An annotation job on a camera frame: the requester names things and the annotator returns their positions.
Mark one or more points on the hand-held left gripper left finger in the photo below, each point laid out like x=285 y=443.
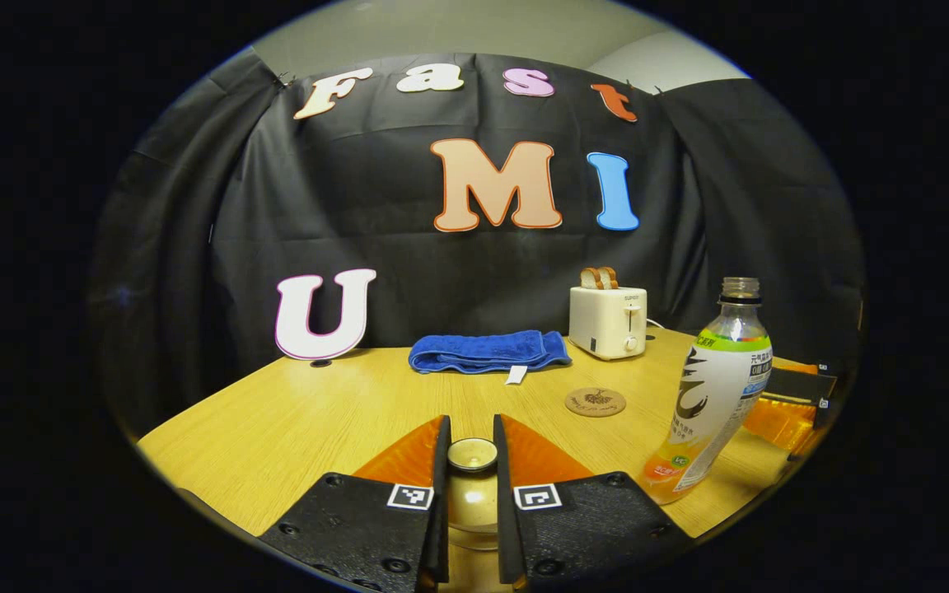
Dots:
x=440 y=511

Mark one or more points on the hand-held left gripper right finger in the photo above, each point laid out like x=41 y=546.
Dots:
x=506 y=511

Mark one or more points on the black backdrop cloth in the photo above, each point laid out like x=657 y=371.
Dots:
x=409 y=280

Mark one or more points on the folded blue towel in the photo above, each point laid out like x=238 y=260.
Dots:
x=483 y=350

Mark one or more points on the cream toaster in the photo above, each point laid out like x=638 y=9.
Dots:
x=606 y=325

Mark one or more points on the round wooden coaster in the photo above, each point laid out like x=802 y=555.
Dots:
x=596 y=403

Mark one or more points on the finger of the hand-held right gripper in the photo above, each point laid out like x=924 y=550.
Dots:
x=796 y=387
x=796 y=364

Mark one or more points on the clear plastic water bottle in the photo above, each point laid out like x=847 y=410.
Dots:
x=717 y=395

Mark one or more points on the toast slice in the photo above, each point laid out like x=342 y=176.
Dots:
x=590 y=279
x=610 y=277

